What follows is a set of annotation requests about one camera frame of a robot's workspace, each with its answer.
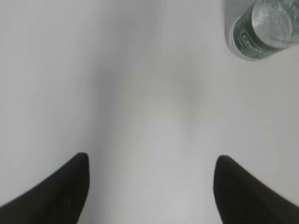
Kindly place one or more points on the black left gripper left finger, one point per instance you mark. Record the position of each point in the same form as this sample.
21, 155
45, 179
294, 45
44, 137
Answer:
59, 199

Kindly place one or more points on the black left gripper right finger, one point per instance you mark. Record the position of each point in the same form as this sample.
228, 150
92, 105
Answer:
242, 199

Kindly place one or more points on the clear water bottle green label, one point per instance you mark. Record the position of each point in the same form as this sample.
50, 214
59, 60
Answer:
265, 28

